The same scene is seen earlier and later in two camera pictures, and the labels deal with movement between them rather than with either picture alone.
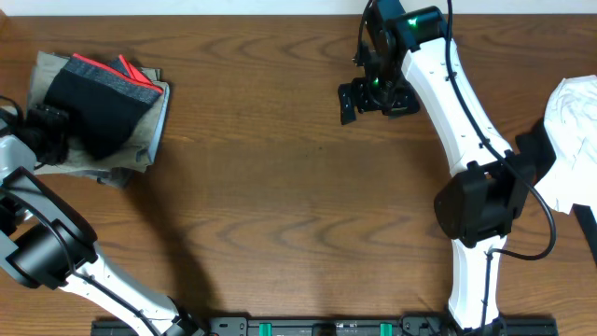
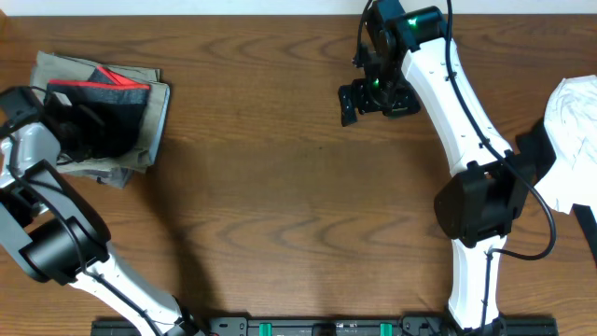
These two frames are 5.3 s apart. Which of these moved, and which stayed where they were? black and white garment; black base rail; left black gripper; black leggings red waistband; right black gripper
Moved: left black gripper; black leggings red waistband
Stayed: black and white garment; black base rail; right black gripper
